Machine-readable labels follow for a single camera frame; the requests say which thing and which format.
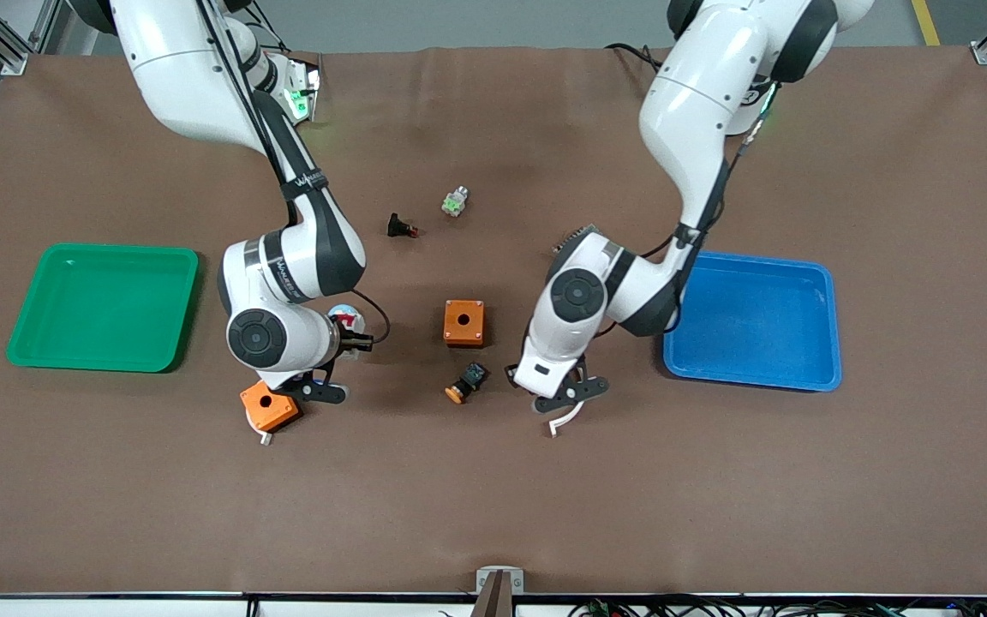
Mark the blue plastic tray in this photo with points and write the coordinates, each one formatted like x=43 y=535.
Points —
x=768 y=343

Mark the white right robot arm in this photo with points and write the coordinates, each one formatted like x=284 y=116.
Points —
x=176 y=77

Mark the orange button box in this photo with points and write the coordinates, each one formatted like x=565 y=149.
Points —
x=464 y=324
x=269 y=413

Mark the brown table cover mat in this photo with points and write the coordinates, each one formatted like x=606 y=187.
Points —
x=493 y=497

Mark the green plastic tray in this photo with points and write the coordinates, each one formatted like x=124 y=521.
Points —
x=74 y=343

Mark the black indicator with red lens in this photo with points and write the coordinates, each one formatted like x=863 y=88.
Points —
x=397 y=226

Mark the black pushbutton with orange head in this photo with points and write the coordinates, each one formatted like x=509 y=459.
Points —
x=469 y=380

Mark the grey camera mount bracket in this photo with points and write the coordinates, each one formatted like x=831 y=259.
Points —
x=499 y=583

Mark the blue white dome buzzer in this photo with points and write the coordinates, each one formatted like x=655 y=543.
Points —
x=343 y=309

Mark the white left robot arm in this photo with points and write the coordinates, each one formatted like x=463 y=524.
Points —
x=708 y=94

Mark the green white small component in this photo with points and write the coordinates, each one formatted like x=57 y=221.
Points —
x=456 y=202

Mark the silver mesh power supply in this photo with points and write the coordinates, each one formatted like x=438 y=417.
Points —
x=575 y=233

